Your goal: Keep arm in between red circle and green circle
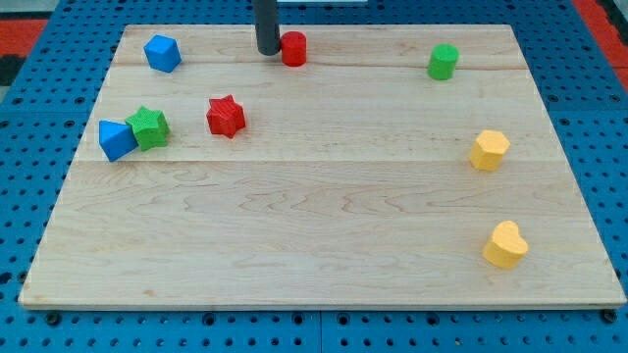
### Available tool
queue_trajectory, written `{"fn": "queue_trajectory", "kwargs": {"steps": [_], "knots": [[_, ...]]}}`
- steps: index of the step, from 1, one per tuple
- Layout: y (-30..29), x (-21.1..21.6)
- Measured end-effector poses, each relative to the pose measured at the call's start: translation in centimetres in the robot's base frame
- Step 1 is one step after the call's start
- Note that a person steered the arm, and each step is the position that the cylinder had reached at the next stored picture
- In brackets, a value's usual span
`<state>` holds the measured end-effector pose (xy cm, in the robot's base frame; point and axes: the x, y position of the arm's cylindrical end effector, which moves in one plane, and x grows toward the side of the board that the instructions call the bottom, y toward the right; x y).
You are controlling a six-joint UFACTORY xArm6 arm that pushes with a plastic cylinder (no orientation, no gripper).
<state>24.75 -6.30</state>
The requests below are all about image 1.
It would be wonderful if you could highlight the green star block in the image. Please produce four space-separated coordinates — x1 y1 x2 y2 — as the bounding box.
125 106 170 151

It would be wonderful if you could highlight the blue triangle block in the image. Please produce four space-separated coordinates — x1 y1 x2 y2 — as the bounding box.
98 121 138 162

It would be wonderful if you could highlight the red star block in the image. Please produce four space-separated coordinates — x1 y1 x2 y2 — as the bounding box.
206 95 246 139

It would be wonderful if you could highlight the light wooden board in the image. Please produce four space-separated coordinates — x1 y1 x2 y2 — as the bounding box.
20 25 626 311

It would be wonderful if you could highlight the blue cube block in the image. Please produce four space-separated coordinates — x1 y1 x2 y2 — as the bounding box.
143 34 182 73

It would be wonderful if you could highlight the red cylinder block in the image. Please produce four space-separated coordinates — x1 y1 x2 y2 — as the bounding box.
281 31 307 67

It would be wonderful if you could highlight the green cylinder block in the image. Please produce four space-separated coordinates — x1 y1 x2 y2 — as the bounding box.
428 43 459 80

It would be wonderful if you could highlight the yellow heart block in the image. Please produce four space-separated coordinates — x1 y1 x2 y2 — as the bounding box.
482 221 529 270

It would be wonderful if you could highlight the yellow hexagon block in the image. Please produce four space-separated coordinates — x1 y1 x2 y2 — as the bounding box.
469 129 510 172

